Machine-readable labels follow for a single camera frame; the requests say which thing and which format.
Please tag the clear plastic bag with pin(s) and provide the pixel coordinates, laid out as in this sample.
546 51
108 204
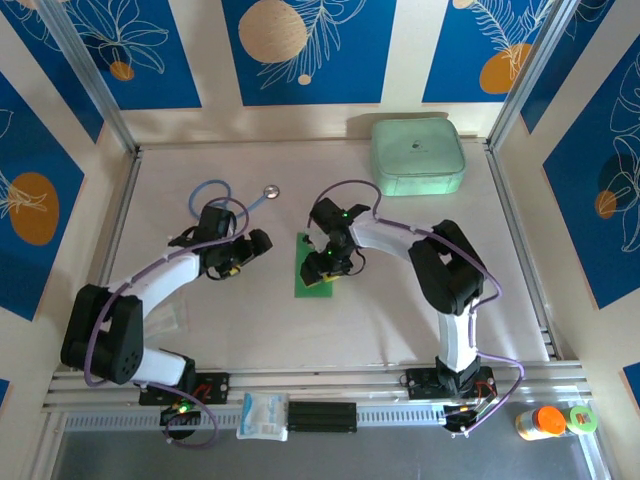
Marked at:
172 320

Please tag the aluminium frame post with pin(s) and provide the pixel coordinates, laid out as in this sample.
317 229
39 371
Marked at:
533 75
90 75

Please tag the blue stethoscope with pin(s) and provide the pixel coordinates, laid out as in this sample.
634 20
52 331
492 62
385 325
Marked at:
272 190

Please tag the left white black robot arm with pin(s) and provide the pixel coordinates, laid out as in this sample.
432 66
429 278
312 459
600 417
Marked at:
160 280

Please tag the clear jar orange lid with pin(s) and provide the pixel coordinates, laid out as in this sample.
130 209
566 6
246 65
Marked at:
542 424

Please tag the aluminium side rail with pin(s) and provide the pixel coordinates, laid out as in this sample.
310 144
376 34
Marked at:
525 260
107 260

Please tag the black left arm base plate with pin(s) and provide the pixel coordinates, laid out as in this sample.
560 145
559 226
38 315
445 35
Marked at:
215 387

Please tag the mint green zip case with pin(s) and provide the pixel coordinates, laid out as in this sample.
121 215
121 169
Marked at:
417 155

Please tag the aluminium mounting rail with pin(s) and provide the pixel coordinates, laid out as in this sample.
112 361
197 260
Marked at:
325 382

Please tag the black rectangular block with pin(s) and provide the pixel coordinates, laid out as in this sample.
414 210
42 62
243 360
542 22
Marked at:
322 417

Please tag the small green round container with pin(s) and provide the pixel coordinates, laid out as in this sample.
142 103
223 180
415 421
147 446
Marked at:
582 419

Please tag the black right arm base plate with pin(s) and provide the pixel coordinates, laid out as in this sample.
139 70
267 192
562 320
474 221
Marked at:
420 385

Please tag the white blue tissue packet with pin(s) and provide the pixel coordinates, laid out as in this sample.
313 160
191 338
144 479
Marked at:
262 417

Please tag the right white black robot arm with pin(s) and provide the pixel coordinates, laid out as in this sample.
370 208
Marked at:
457 340

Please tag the blue floral wall panel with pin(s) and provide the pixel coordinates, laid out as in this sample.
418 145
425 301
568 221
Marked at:
566 60
450 50
165 60
600 225
350 75
30 150
57 65

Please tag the green cloth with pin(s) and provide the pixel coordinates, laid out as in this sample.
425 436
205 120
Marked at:
312 293

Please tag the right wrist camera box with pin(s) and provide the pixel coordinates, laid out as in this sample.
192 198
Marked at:
310 241

